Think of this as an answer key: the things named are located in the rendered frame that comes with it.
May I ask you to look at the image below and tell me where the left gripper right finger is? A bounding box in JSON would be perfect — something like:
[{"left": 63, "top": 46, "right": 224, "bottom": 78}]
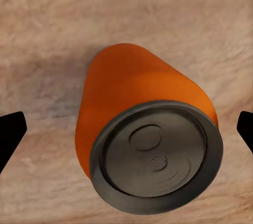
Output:
[{"left": 237, "top": 111, "right": 253, "bottom": 152}]

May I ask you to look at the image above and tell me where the can of soda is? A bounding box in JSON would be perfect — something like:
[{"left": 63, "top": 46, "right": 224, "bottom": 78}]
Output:
[{"left": 75, "top": 43, "right": 223, "bottom": 215}]

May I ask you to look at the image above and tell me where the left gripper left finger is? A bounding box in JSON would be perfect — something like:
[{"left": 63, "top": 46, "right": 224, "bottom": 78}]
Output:
[{"left": 0, "top": 111, "right": 27, "bottom": 173}]

